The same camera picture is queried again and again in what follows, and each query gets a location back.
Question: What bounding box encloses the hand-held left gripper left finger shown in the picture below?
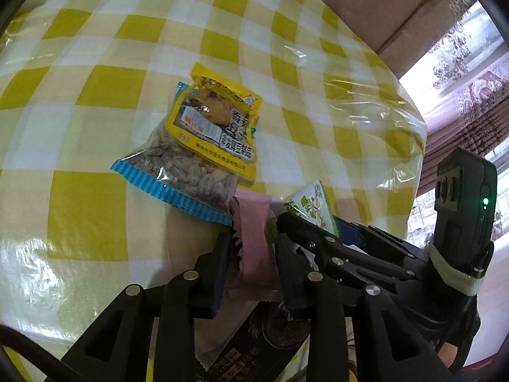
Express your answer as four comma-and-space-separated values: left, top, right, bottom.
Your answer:
59, 231, 243, 382

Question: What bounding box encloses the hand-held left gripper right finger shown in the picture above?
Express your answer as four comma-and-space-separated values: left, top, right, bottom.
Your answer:
276, 234, 458, 382

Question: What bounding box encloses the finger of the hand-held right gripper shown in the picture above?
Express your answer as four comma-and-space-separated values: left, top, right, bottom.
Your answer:
333, 215, 432, 257
277, 214, 420, 296

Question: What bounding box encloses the pink snack packet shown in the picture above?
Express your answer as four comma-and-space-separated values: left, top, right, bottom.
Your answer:
228, 191, 281, 303

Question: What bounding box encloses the green and white snack packet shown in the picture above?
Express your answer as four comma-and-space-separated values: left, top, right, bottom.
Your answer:
272, 180, 339, 239

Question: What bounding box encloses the person's right forearm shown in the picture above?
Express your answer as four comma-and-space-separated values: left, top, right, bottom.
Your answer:
435, 342, 468, 371

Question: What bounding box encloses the clear snack packet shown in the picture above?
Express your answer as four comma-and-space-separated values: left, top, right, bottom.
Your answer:
193, 306, 239, 371

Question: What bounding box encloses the dark brown snack packet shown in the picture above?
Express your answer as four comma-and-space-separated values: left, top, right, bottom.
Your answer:
207, 300, 313, 382

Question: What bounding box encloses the blue-edged sunflower seed packet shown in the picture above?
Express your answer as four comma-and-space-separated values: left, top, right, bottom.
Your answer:
110, 81, 255, 225

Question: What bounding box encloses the pink patterned curtain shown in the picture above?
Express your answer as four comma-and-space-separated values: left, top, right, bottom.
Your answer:
414, 6, 509, 208

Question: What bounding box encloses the yellow picture snack packet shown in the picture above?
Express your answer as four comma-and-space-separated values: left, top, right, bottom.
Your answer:
166, 62, 264, 187

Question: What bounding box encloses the bright window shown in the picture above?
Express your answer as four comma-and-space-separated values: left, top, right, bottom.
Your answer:
398, 0, 509, 247

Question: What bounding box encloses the cardboard box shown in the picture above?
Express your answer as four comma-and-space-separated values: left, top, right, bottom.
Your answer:
308, 0, 478, 78

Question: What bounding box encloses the yellow checked tablecloth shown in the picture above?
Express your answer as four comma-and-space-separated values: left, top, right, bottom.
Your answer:
0, 0, 428, 382

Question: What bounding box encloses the black cable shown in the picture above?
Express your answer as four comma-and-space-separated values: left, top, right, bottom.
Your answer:
0, 325, 60, 382

